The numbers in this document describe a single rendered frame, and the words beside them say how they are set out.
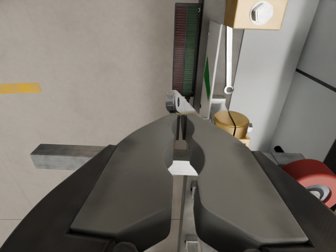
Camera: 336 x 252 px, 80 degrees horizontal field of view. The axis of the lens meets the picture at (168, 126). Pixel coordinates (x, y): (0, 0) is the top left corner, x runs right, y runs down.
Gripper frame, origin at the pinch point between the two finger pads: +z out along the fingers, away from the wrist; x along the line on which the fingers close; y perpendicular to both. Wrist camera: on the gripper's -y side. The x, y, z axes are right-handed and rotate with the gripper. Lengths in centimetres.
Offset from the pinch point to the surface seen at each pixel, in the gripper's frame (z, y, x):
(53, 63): 99, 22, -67
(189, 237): 29, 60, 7
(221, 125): 13.2, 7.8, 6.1
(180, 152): 15.5, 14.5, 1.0
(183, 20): 29.2, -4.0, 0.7
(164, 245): 101, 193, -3
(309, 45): 35.7, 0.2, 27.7
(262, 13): 11.4, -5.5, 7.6
